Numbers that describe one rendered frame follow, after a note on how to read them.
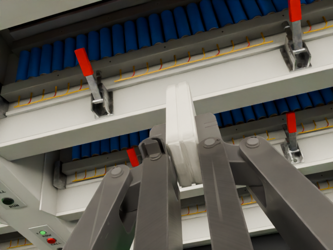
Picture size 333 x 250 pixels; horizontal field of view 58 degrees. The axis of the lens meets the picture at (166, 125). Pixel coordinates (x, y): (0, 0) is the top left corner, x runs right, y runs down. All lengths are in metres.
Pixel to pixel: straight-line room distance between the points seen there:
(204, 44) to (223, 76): 0.05
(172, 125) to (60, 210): 0.49
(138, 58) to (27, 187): 0.29
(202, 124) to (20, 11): 0.26
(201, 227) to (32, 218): 0.35
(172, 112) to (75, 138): 0.31
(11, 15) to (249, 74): 0.29
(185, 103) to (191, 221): 0.56
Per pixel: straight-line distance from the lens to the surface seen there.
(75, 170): 0.62
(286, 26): 0.44
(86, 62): 0.41
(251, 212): 0.72
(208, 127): 0.16
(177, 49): 0.43
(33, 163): 0.59
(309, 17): 0.46
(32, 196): 0.58
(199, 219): 0.72
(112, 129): 0.44
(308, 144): 0.58
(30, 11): 0.37
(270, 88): 0.42
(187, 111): 0.16
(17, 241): 0.90
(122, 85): 0.44
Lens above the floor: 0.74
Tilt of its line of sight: 41 degrees down
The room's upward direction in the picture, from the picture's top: 20 degrees counter-clockwise
